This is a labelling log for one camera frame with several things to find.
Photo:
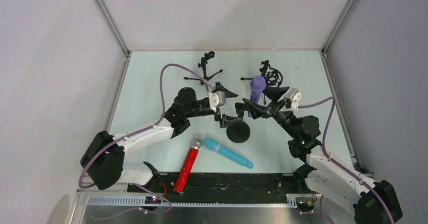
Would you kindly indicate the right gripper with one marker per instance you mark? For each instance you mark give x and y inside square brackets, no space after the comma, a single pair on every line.
[275,106]

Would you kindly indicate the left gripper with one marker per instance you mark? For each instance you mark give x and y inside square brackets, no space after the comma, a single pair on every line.
[217,108]

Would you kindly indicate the purple microphone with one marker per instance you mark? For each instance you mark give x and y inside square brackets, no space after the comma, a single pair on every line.
[256,92]

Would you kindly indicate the black round-base mic stand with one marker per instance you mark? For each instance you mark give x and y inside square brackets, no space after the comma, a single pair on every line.
[239,132]

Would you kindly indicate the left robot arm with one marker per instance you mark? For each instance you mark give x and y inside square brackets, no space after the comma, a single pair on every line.
[104,160]

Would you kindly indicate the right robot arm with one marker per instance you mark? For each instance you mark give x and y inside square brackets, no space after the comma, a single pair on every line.
[367,200]

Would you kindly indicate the black tripod mic stand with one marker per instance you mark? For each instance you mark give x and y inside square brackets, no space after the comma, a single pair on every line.
[203,65]

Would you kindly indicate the blue microphone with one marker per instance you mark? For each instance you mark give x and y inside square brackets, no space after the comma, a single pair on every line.
[214,146]

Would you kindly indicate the red glitter microphone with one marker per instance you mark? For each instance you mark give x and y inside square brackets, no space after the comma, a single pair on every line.
[184,174]

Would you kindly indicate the right circuit board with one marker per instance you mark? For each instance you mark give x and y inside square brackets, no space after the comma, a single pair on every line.
[304,205]

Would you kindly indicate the circuit board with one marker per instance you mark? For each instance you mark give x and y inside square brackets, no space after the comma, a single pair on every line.
[304,205]
[152,200]

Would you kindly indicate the left circuit board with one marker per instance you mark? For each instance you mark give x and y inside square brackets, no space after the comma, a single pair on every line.
[152,200]

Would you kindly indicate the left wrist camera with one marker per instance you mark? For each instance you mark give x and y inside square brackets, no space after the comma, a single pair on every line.
[216,99]

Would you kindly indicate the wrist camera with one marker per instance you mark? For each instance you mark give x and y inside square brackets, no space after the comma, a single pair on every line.
[216,99]
[292,98]

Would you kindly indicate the black shock-mount tripod stand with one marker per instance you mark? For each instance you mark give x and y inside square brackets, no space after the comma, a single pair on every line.
[269,77]

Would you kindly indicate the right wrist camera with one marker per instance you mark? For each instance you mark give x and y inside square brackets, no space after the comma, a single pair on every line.
[292,98]

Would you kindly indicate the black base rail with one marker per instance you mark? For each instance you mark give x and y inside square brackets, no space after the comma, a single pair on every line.
[228,188]

